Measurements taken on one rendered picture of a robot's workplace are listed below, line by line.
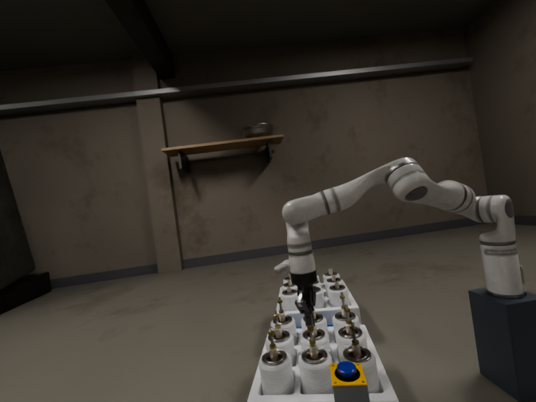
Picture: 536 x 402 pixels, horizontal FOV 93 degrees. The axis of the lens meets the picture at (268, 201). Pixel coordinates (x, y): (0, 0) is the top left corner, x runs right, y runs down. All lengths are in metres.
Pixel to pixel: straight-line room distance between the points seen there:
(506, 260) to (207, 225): 3.10
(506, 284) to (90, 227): 4.02
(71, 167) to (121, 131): 0.81
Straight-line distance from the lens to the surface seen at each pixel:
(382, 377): 0.93
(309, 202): 0.71
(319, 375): 0.85
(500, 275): 1.14
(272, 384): 0.87
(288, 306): 1.34
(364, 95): 4.20
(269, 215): 3.54
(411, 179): 0.74
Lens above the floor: 0.70
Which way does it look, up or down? 1 degrees up
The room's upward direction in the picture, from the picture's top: 8 degrees counter-clockwise
